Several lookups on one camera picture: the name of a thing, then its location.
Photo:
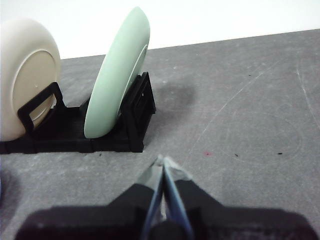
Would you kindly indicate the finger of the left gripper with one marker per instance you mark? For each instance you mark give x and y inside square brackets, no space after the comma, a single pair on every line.
[112,220]
[212,222]

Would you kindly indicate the black plate rack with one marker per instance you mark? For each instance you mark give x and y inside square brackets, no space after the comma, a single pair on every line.
[62,140]

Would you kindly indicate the green plate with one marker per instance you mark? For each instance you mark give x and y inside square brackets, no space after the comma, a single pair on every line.
[112,75]

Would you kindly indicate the white plate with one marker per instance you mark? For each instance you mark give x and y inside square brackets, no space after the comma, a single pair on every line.
[25,50]

